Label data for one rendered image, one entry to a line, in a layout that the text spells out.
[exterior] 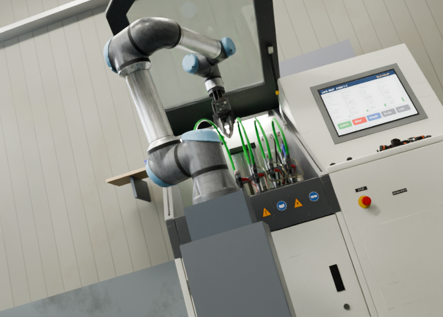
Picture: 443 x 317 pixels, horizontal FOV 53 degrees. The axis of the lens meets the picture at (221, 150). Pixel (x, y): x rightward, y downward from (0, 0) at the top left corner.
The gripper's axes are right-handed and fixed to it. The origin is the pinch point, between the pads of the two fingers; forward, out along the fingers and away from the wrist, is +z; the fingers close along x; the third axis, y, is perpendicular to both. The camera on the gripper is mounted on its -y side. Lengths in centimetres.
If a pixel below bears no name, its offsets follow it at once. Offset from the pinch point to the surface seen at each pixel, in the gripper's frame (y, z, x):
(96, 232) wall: -305, -20, -153
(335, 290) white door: -3, 71, 22
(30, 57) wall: -309, -250, -189
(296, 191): -3.0, 29.7, 19.9
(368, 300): -3, 77, 33
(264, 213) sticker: -2.9, 34.6, 4.9
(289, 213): -3.0, 37.3, 14.3
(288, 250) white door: -3, 51, 10
